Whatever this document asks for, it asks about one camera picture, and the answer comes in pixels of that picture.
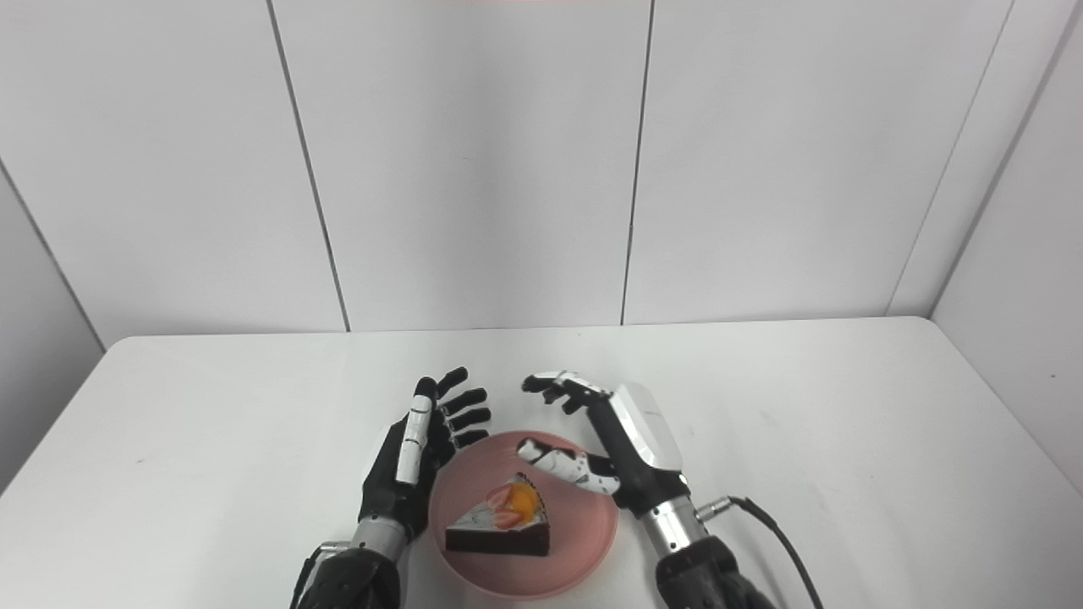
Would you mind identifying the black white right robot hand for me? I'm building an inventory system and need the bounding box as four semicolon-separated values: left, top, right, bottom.
517;369;688;518

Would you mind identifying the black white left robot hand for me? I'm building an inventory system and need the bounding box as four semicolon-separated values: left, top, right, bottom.
358;366;492;542

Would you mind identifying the pink round plate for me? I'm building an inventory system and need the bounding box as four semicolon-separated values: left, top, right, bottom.
428;431;618;601

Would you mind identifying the chocolate cake slice with fruit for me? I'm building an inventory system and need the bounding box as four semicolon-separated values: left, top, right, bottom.
445;473;551;557

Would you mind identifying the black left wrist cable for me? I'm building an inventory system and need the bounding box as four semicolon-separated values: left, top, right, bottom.
290;544;327;609

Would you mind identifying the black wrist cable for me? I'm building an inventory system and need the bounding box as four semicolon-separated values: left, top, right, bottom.
695;497;826;609
290;544;327;609

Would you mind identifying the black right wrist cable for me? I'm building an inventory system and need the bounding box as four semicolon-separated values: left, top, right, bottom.
695;497;826;609

